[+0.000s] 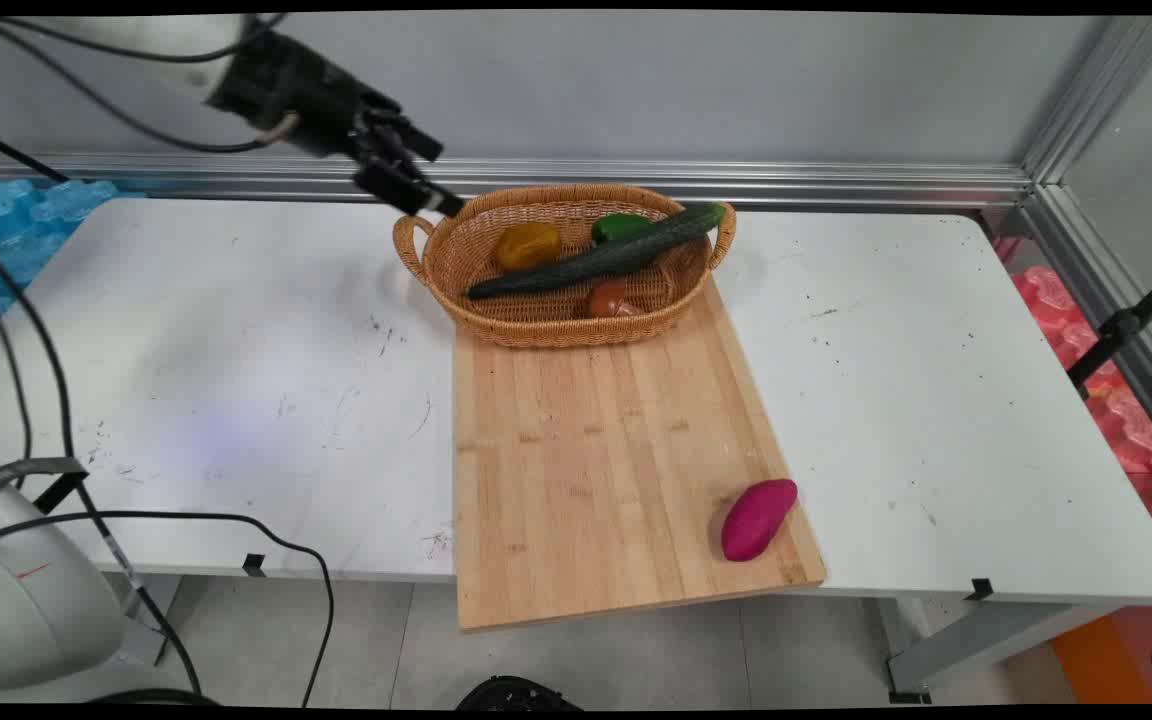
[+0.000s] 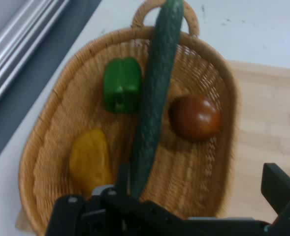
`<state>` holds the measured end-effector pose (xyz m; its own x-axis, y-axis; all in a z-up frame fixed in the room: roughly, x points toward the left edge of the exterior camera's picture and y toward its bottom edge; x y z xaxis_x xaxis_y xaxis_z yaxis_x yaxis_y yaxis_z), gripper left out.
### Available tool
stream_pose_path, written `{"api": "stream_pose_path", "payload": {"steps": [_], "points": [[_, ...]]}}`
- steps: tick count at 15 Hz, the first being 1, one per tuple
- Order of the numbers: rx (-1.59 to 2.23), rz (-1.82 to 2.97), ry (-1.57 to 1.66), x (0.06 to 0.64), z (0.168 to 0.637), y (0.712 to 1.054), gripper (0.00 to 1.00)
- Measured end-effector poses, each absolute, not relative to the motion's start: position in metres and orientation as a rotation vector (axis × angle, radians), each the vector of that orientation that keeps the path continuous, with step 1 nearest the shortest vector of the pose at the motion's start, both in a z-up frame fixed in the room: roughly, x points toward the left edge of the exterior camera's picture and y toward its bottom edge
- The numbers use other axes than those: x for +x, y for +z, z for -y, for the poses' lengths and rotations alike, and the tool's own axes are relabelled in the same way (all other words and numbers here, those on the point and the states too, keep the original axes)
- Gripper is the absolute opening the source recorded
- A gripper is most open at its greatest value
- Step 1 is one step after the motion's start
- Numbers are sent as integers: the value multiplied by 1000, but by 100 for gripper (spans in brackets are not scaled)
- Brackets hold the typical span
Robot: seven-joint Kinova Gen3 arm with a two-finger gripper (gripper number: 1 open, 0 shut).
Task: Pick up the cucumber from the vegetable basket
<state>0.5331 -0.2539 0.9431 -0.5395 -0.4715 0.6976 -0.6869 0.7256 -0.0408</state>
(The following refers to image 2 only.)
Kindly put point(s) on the long aluminium frame rail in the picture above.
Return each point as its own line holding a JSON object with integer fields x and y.
{"x": 14, "y": 44}

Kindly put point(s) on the long dark green cucumber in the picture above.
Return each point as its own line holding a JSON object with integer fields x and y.
{"x": 159, "y": 86}

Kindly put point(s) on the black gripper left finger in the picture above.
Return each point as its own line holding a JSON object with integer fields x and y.
{"x": 105, "y": 214}

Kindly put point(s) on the yellow bell pepper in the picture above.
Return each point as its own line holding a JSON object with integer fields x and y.
{"x": 90, "y": 159}

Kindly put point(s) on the green bell pepper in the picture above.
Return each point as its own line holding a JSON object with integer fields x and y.
{"x": 122, "y": 83}

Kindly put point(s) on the red brown tomato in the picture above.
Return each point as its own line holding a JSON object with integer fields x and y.
{"x": 196, "y": 118}

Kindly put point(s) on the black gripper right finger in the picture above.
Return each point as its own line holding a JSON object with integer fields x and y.
{"x": 280, "y": 189}

